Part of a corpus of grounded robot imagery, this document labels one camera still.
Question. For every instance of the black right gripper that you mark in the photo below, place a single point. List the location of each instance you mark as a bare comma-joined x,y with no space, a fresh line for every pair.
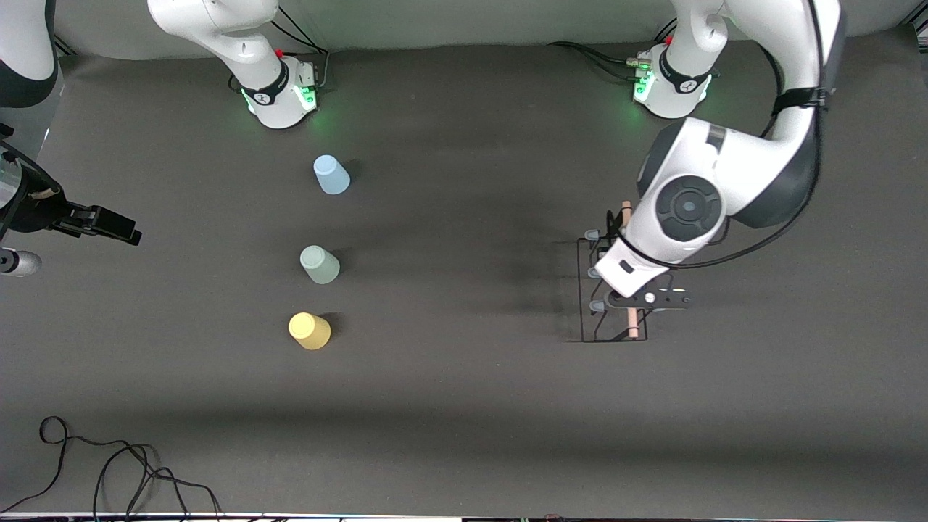
35,211

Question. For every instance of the pale green plastic cup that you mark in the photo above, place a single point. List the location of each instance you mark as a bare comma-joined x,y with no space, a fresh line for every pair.
320,265

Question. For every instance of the yellow plastic cup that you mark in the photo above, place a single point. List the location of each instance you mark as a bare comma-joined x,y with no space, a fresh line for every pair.
309,331

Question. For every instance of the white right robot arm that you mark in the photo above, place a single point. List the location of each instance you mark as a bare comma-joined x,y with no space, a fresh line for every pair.
239,43

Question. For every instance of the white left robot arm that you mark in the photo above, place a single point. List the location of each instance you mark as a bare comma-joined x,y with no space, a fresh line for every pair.
761,167

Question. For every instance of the light blue plastic cup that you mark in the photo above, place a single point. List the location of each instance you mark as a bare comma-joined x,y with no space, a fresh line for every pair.
332,176

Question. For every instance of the dark metal frame rail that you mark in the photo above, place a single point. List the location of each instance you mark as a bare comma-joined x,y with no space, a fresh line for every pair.
64,46

